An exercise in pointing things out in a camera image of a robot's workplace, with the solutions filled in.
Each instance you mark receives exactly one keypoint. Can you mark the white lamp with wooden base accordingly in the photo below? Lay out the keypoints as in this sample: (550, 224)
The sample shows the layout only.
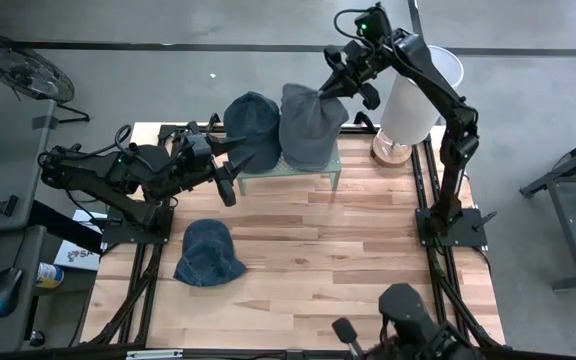
(408, 115)

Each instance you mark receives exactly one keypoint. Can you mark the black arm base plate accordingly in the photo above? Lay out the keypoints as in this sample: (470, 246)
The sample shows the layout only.
(133, 232)
(468, 235)

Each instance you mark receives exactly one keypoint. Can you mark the black rounded equipment housing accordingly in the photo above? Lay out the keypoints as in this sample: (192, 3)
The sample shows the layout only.
(408, 310)

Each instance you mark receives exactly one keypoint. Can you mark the grey denim baseball cap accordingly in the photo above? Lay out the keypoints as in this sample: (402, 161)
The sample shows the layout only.
(308, 130)

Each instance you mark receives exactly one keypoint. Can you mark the white and yellow can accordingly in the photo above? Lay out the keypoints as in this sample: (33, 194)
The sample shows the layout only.
(50, 275)

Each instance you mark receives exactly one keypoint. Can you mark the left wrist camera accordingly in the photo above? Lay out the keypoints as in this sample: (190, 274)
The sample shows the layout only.
(199, 146)

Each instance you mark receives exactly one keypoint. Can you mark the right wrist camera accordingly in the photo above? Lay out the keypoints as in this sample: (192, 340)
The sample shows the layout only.
(370, 22)

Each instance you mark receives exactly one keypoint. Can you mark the white printed cardboard box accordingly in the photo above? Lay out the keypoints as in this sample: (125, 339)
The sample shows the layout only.
(78, 255)

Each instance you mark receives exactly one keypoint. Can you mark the black computer mouse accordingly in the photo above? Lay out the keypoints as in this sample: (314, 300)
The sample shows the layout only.
(5, 292)

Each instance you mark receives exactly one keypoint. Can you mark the black diagonal frame brace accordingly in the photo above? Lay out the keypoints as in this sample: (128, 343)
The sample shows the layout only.
(473, 320)
(113, 310)

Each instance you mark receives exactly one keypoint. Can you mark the blue denim baseball cap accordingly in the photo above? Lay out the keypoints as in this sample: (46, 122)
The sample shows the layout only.
(253, 125)
(208, 255)

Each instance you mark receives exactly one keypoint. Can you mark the grey desk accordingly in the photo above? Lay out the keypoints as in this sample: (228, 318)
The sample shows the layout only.
(3, 150)

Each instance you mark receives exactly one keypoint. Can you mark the black knob on grey stalk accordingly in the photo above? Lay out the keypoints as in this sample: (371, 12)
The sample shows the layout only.
(344, 330)

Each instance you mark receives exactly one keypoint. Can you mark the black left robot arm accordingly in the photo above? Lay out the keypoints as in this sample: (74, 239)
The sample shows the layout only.
(93, 175)

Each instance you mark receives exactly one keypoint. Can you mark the black rail clamp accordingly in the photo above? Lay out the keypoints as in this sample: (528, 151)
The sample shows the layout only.
(363, 120)
(213, 122)

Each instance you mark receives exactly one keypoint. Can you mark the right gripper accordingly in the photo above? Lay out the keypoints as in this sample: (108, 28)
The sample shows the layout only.
(368, 60)

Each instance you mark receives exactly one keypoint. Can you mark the black floor fan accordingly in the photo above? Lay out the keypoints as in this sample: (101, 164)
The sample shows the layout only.
(23, 70)

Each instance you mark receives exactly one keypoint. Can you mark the black aluminium frame rail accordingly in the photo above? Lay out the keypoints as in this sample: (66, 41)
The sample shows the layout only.
(243, 356)
(140, 290)
(440, 280)
(348, 131)

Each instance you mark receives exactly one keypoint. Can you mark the small black desk object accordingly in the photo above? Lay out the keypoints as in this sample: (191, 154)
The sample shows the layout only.
(4, 205)

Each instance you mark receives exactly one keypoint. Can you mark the pale green perforated metal shelf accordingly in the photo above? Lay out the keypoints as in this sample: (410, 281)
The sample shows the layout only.
(335, 161)

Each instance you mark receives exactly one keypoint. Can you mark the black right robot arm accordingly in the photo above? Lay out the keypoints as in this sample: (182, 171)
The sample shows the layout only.
(448, 105)

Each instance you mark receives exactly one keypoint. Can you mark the grey metal table frame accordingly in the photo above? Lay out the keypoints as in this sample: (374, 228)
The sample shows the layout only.
(568, 232)

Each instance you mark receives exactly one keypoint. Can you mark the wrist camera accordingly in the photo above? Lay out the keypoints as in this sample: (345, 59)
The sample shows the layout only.
(199, 146)
(370, 22)

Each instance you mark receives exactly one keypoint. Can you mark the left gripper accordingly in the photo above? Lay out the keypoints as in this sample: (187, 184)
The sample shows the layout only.
(198, 172)

